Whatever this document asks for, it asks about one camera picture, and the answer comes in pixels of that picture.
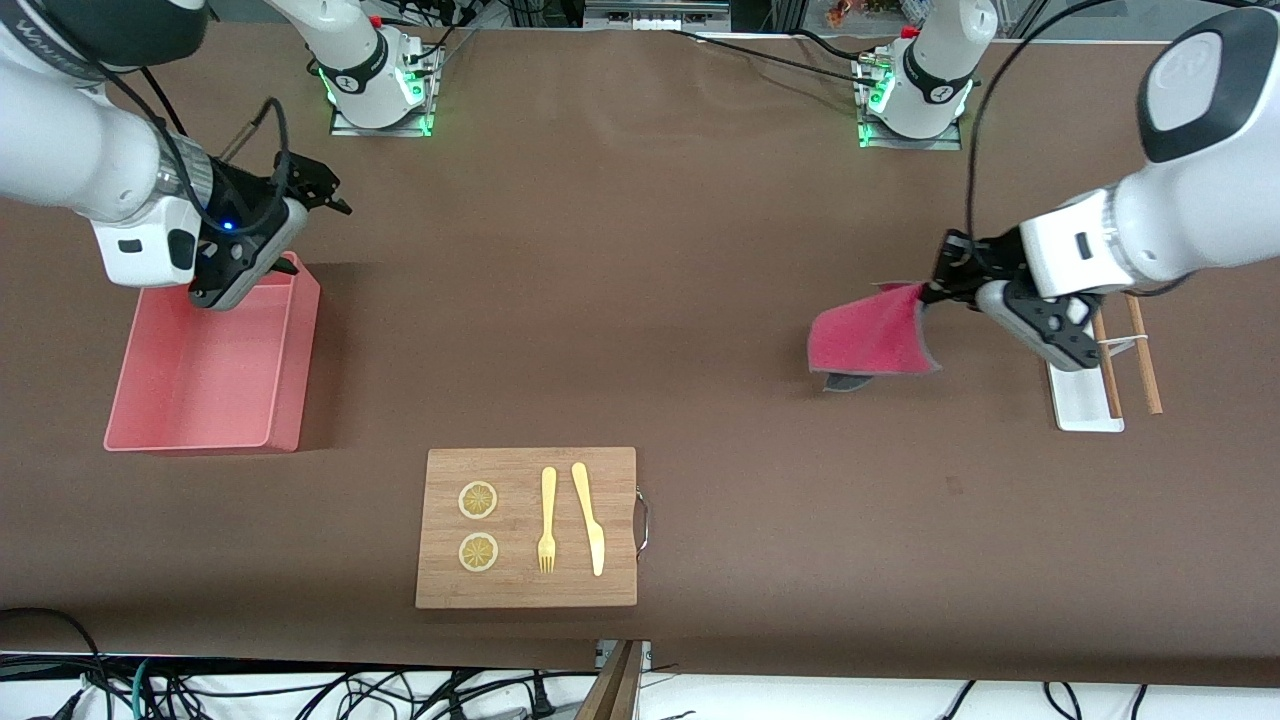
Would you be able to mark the wooden plank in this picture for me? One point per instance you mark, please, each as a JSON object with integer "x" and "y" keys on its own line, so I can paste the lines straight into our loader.
{"x": 610, "y": 695}

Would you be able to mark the wooden cutting board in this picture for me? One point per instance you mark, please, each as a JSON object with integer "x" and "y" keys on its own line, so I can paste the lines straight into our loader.
{"x": 520, "y": 590}

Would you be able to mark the wooden rack rod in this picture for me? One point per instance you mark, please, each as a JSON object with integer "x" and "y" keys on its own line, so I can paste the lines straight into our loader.
{"x": 1148, "y": 380}
{"x": 1112, "y": 390}

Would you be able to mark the metal table edge bracket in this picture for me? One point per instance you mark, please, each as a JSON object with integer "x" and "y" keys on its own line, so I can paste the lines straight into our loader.
{"x": 645, "y": 652}

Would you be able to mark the yellow plastic knife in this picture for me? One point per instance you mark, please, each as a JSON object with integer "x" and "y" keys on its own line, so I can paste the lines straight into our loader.
{"x": 590, "y": 520}

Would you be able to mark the grey metal box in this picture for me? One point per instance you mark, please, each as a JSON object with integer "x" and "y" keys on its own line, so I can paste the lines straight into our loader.
{"x": 650, "y": 15}

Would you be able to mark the yellow plastic fork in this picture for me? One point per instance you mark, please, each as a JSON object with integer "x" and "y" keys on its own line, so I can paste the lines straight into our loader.
{"x": 548, "y": 500}

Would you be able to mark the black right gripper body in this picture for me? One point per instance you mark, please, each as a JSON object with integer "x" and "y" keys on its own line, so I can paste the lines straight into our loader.
{"x": 246, "y": 193}

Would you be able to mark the pink plastic bin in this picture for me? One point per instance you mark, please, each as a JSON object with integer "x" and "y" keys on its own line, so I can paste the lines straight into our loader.
{"x": 200, "y": 370}

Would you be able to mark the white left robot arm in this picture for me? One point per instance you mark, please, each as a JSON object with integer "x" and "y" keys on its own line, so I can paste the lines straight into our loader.
{"x": 1200, "y": 200}

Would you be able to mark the white rack base tray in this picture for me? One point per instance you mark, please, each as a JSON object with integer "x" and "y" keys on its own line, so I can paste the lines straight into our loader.
{"x": 1085, "y": 405}

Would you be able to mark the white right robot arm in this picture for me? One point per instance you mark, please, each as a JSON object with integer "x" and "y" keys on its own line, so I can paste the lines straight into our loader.
{"x": 60, "y": 150}

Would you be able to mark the yellow lemon slice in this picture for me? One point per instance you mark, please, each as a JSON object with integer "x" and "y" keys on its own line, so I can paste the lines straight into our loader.
{"x": 478, "y": 500}
{"x": 478, "y": 552}

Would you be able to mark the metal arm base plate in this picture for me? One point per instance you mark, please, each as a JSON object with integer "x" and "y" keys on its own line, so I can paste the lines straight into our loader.
{"x": 395, "y": 131}
{"x": 940, "y": 144}

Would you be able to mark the red and grey cloth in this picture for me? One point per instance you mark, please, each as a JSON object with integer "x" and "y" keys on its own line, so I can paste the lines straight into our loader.
{"x": 870, "y": 335}

